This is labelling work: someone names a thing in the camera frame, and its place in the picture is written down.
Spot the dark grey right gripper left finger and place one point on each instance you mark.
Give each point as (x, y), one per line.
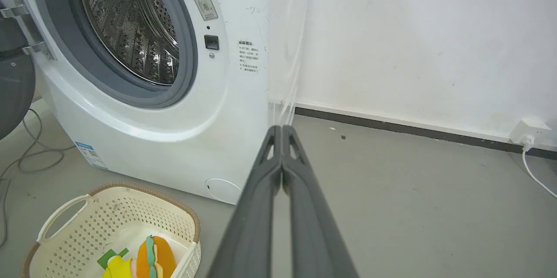
(254, 217)

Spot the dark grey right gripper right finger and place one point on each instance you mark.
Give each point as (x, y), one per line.
(313, 226)

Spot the colourful plush toy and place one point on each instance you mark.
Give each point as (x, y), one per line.
(156, 257)

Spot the washing machine door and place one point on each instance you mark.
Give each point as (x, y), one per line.
(13, 69)

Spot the white front-load washing machine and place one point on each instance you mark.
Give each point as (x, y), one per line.
(182, 95)

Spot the cream perforated laundry basket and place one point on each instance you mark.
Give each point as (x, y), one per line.
(113, 230)

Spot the yellow plush toy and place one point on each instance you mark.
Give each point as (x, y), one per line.
(116, 268)

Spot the white wall power socket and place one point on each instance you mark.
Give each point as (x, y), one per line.
(531, 132)

